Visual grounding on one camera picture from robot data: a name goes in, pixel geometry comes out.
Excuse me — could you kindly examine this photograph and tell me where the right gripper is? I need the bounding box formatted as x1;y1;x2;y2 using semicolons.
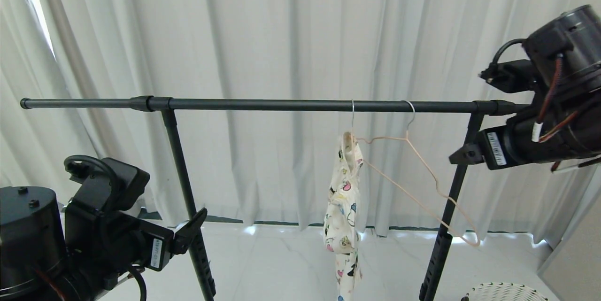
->
448;87;601;171

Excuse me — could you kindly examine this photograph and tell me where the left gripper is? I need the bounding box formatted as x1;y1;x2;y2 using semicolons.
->
66;207;208;301

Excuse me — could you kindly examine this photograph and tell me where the cream printed garment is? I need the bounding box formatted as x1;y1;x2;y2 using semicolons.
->
323;131;365;301

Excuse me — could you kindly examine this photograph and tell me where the white laundry basket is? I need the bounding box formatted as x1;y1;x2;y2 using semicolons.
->
462;282;550;301

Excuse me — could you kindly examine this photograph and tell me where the black clothes rack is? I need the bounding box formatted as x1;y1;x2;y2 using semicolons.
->
20;96;529;301

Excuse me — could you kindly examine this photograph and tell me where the white curtain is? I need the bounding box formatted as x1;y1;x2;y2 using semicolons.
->
0;0;601;245

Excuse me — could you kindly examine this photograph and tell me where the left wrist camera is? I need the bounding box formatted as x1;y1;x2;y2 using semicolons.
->
63;158;151;250

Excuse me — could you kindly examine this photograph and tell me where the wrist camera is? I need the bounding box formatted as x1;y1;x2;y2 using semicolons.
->
63;158;151;250
479;59;540;94

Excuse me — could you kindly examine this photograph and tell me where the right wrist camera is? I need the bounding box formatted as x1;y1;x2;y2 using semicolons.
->
479;59;540;94

